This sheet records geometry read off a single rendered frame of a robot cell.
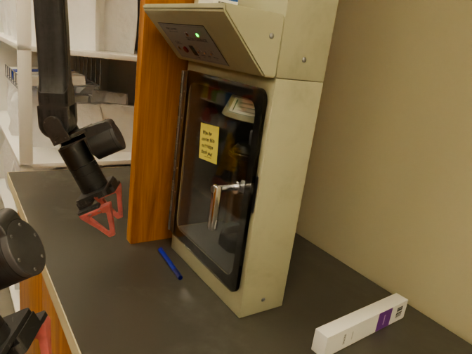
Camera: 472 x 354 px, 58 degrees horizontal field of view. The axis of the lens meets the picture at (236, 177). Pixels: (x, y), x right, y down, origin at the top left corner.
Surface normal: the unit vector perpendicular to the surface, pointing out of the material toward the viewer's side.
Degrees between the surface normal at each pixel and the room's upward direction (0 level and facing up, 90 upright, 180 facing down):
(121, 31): 93
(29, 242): 61
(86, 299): 0
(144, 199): 90
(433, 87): 90
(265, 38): 90
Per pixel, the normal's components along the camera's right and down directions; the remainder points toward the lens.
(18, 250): 0.92, -0.38
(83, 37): -0.11, 0.44
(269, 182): 0.54, 0.31
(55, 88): 0.15, 0.09
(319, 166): -0.83, 0.06
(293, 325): 0.13, -0.95
